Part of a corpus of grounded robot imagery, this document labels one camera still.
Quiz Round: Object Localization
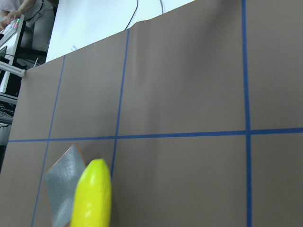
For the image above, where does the grey square plate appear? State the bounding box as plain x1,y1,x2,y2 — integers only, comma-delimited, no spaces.
44,144,86,227

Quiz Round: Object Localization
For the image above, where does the person in grey clothes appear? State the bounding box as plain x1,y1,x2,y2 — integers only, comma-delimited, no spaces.
0,0,59,52

